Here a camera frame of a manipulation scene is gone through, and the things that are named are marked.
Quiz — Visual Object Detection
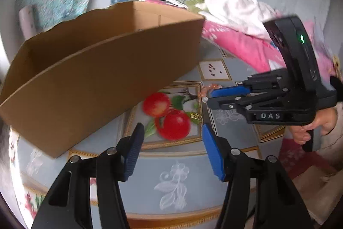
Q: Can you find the person's beige clothing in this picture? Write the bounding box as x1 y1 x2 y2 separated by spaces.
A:
291 135 343 227

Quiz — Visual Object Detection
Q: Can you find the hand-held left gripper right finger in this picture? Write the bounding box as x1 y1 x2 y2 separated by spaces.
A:
202 124 314 229

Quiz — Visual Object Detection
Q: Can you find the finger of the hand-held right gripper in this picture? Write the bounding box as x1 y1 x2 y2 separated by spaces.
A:
208 89 291 111
210 69 290 99

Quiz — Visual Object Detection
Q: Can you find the pale pink roll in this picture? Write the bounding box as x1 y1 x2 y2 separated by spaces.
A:
19 5 41 42

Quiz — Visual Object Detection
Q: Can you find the peach bead bracelet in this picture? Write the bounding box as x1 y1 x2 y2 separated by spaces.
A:
200 84 223 103

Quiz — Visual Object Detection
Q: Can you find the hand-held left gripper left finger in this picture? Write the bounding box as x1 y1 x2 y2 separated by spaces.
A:
32 122 145 229

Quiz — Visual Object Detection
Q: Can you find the fruit print tablecloth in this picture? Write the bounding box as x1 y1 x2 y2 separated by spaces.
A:
8 38 292 229

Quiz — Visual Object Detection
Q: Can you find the patterned bedding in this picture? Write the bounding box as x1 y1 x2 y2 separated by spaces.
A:
146 0 204 15

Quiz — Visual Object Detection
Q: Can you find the pink blanket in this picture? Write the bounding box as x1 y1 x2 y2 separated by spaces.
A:
201 21 337 76

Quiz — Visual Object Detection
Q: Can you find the brown cardboard box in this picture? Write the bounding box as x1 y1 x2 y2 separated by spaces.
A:
0 1 205 159

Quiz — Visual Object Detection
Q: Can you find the person's right hand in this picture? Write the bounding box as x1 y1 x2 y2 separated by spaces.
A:
291 107 339 144

